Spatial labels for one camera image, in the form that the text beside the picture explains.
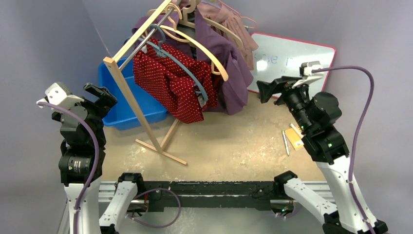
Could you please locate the blue-grey plastic hanger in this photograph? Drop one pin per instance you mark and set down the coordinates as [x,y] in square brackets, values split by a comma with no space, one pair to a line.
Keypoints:
[198,88]

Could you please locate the pink garment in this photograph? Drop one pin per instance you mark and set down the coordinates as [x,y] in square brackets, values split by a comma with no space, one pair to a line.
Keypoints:
[228,17]

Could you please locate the blue plastic bin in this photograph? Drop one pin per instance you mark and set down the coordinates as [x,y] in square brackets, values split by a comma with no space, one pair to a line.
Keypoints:
[121,115]

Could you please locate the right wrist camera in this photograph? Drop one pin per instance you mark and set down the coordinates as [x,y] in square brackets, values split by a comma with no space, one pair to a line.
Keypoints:
[308,73]

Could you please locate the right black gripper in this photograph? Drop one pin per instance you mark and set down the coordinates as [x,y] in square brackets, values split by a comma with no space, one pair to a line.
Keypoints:
[283,89]

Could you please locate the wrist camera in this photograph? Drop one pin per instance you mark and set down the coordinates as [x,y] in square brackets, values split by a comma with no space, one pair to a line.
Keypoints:
[59,95]
[308,73]

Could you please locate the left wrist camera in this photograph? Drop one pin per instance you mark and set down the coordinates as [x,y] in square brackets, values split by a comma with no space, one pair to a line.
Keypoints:
[59,95]

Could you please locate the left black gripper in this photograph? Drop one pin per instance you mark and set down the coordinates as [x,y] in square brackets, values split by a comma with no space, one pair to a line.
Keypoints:
[105,102]

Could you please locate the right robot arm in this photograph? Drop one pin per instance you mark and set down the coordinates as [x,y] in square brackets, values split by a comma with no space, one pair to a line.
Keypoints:
[349,212]

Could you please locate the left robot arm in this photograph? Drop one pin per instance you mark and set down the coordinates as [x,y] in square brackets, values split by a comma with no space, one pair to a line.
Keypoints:
[83,153]

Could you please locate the orange card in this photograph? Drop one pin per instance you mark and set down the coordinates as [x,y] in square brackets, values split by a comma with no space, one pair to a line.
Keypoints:
[294,139]

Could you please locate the whiteboard with pink frame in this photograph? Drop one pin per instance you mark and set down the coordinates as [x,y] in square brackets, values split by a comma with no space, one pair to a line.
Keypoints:
[279,56]

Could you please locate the red polka dot skirt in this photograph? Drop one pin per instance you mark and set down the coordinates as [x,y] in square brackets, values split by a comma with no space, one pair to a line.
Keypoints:
[164,80]

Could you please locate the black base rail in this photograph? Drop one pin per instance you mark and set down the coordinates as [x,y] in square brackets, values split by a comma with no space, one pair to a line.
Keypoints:
[260,195]

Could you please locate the silver pen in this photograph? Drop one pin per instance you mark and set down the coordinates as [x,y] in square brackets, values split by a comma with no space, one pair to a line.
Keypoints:
[285,142]

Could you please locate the purple shirt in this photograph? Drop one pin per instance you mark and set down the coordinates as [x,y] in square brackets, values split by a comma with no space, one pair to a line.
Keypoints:
[232,94]

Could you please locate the wooden clothes rack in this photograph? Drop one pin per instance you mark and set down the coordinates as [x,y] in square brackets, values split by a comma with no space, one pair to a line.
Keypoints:
[116,72]

